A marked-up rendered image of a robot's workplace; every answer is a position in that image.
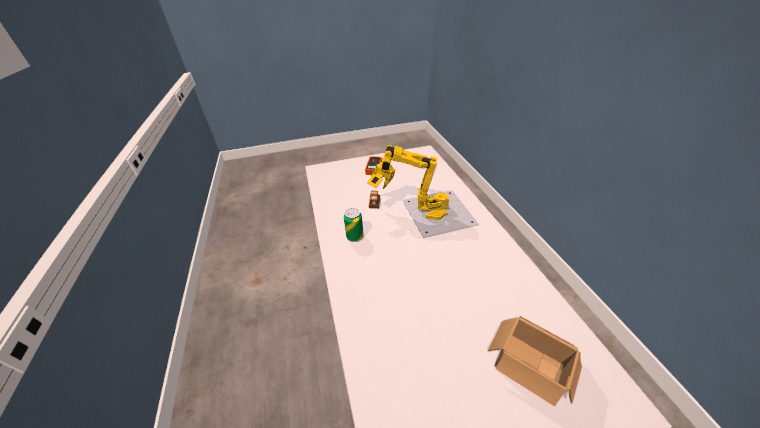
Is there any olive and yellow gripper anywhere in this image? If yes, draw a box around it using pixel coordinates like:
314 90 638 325
367 162 395 189

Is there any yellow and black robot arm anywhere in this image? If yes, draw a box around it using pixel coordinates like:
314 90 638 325
381 145 448 220

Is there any green drink can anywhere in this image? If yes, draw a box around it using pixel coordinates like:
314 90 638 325
343 208 364 242

